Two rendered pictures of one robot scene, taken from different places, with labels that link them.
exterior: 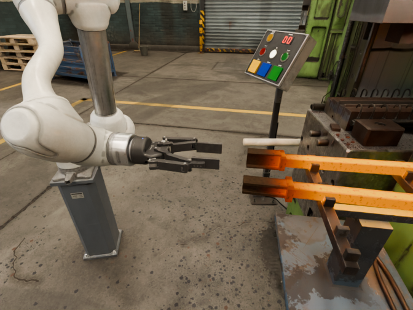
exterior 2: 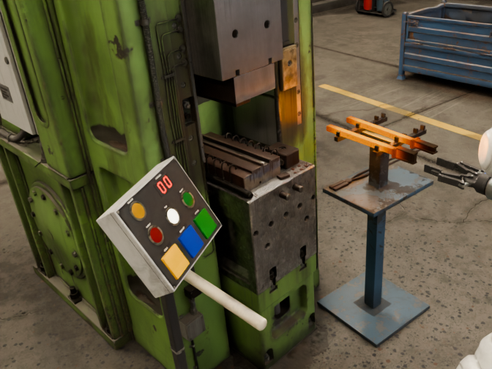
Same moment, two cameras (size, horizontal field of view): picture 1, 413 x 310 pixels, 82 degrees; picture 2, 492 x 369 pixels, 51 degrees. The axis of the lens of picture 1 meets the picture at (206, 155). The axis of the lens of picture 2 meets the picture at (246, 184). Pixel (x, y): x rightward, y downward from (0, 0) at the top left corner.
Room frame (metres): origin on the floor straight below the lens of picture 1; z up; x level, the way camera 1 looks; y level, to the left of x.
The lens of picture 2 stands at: (2.14, 0.73, 1.89)
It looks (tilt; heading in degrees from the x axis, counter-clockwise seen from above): 29 degrees down; 228
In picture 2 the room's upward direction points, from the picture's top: 5 degrees counter-clockwise
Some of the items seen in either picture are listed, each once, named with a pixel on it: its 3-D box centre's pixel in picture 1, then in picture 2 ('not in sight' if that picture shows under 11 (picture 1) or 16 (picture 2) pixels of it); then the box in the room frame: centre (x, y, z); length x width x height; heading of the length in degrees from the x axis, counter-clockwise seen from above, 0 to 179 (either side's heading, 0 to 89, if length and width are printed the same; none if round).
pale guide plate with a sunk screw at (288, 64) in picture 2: not in sight; (288, 67); (0.59, -0.65, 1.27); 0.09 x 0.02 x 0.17; 179
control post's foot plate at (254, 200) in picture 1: (262, 191); not in sight; (1.47, -0.45, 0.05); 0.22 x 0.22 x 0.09; 89
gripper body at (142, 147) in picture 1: (151, 151); (478, 181); (0.54, 0.15, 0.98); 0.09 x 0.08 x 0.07; 83
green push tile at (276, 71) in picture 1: (275, 73); (204, 223); (1.32, -0.38, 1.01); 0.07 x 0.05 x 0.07; 24
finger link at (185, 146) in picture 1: (177, 147); (455, 177); (0.56, 0.08, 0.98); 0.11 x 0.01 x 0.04; 104
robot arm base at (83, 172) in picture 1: (74, 167); not in sight; (0.97, 0.66, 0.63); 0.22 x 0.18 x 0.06; 8
